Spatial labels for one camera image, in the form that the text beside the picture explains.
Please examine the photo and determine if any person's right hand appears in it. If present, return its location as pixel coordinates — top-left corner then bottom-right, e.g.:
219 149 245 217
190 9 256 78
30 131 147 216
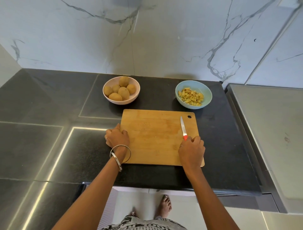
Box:
178 136 206 172

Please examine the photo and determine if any person's left hand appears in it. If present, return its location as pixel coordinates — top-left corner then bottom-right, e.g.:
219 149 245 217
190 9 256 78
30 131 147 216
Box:
105 123 130 150

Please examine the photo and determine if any red-handled kitchen knife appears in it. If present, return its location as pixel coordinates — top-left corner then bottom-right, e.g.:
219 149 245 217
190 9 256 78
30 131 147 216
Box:
180 116 189 142

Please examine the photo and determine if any person's right forearm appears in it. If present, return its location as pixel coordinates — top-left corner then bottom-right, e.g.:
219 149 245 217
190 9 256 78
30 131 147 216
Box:
183 166 242 230

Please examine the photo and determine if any person's left forearm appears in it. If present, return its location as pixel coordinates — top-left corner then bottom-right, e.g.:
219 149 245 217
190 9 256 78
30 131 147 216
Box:
52 146 131 230

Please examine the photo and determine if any thin silver bangle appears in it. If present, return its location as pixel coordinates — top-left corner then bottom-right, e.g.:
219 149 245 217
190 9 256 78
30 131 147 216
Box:
110 145 131 164

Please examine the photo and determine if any thick silver bangle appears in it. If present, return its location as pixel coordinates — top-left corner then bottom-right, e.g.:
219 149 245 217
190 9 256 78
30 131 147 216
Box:
111 152 123 172

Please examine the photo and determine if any pink bowl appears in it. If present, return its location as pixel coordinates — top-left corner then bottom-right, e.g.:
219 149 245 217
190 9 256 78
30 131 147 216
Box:
103 76 141 105

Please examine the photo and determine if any pile of whole potatoes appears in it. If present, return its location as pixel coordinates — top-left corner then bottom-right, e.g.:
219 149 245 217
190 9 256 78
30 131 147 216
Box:
104 76 136 102

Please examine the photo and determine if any wooden cutting board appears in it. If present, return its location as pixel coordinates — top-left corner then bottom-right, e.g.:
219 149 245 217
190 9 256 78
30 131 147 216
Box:
120 109 205 167

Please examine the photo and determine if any light blue bowl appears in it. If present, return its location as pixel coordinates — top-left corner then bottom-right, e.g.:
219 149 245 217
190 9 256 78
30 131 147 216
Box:
175 80 213 109

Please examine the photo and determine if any heap of diced potato pieces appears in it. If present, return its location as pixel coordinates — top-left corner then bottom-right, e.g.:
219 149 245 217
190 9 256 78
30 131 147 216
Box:
178 87 204 106

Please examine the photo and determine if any person's right foot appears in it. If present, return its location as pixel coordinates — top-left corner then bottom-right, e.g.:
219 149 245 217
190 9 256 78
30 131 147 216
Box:
154 194 172 220

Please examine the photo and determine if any grey refrigerator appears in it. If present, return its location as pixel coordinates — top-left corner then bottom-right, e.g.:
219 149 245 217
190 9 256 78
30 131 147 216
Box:
224 83 303 214

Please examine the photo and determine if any black and white patterned garment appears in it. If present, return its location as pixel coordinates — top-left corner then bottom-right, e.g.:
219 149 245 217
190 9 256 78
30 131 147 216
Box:
101 214 188 230

